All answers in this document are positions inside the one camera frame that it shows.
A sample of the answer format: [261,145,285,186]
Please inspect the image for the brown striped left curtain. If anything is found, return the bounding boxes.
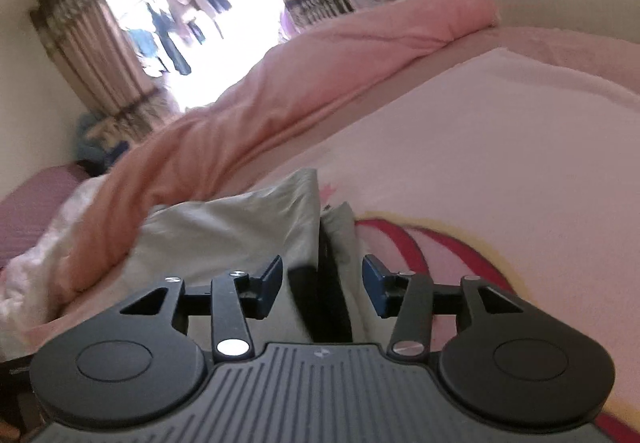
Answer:
[29,0,178,142]

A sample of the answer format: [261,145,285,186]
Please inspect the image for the hanging clothes outside window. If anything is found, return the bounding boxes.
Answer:
[122,0,281,80]

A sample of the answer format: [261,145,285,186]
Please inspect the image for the pink cartoon blanket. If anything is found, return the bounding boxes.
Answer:
[24,26,640,443]

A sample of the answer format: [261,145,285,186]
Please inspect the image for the grey and black jacket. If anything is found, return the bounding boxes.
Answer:
[120,169,366,348]

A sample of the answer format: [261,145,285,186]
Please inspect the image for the purple quilted headboard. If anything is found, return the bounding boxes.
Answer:
[0,163,90,269]

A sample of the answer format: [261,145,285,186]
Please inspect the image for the pink duvet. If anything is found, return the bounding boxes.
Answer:
[50,0,499,303]

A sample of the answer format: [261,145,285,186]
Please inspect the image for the white crumpled quilt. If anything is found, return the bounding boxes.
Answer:
[1,176,105,362]

